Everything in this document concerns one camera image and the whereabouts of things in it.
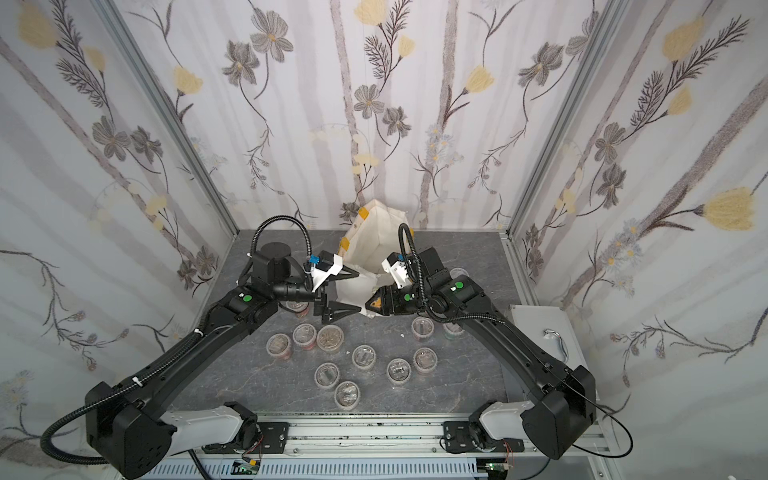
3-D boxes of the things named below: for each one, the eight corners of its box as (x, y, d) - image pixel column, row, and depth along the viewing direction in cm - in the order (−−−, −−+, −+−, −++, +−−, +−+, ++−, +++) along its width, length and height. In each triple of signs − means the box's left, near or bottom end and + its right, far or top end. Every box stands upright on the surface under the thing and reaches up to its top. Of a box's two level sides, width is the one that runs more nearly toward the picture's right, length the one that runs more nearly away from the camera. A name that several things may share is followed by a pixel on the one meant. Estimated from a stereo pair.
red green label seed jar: (316, 390, 83) (312, 384, 79) (320, 370, 87) (316, 362, 82) (338, 390, 84) (335, 384, 79) (341, 370, 87) (338, 362, 82)
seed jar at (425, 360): (413, 376, 86) (415, 369, 81) (412, 356, 90) (414, 347, 85) (435, 376, 86) (438, 369, 81) (433, 356, 90) (436, 347, 85)
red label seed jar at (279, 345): (269, 360, 88) (263, 353, 84) (274, 340, 92) (269, 333, 88) (292, 360, 88) (287, 353, 84) (296, 341, 92) (292, 333, 88)
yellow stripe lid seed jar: (391, 390, 84) (391, 383, 79) (386, 367, 88) (385, 360, 83) (412, 384, 84) (413, 378, 80) (406, 362, 89) (407, 355, 84)
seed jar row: (352, 373, 87) (350, 365, 82) (354, 352, 91) (352, 344, 86) (376, 373, 87) (375, 365, 82) (376, 352, 91) (375, 344, 86)
